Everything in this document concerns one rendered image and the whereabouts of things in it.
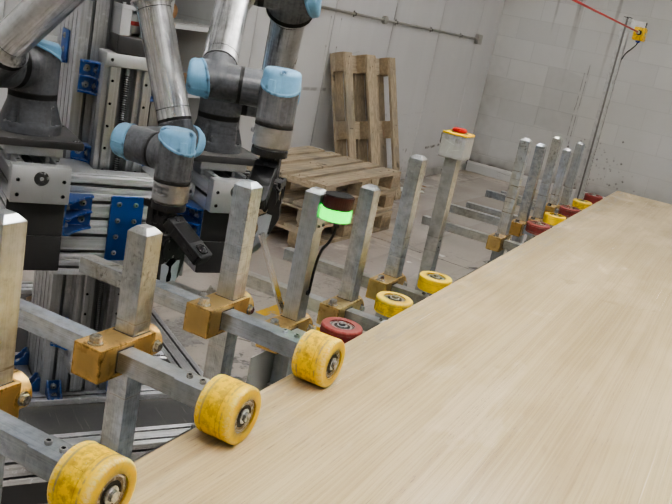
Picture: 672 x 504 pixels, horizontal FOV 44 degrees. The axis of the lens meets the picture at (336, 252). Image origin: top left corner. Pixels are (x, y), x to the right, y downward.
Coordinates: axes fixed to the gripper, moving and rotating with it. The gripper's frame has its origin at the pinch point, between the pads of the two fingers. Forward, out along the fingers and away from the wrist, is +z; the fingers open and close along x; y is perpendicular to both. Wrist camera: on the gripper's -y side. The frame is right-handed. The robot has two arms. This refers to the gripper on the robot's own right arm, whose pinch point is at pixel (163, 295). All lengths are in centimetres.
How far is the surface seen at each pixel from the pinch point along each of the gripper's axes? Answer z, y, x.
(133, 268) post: -24, -29, 48
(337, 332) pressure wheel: -7.8, -42.7, 3.9
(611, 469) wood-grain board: -7, -95, 15
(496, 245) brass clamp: 3, -30, -145
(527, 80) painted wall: -33, 147, -809
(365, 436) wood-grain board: -7, -64, 35
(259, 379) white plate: 8.7, -27.0, 1.4
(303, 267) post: -15.5, -30.2, -2.2
